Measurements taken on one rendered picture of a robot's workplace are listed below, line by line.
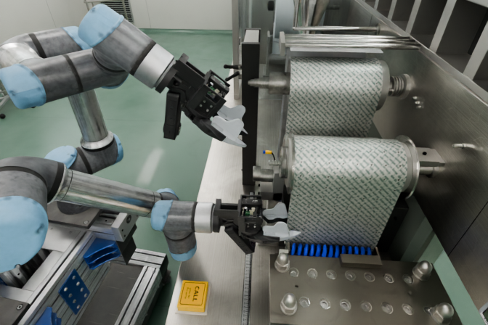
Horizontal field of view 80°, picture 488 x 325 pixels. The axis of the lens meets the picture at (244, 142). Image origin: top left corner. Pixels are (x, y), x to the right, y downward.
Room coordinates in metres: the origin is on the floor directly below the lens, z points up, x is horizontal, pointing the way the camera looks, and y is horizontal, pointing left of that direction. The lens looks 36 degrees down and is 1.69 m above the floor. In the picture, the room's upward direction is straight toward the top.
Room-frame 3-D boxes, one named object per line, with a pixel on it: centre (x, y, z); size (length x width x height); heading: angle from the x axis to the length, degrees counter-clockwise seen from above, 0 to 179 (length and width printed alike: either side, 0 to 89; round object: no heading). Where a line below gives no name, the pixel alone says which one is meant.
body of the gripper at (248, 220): (0.47, 0.01, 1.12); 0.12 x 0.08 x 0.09; 86
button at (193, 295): (0.37, 0.13, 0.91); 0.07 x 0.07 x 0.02; 86
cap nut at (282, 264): (0.39, -0.09, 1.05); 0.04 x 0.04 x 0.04
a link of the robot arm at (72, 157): (0.80, 0.66, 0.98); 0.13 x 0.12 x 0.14; 133
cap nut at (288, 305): (0.29, -0.10, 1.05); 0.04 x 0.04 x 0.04
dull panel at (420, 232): (1.57, -0.52, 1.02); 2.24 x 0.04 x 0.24; 176
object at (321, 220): (0.45, -0.22, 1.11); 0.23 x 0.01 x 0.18; 86
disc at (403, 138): (0.50, -0.36, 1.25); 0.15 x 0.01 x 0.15; 176
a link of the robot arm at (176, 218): (0.48, 0.17, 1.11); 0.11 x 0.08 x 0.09; 86
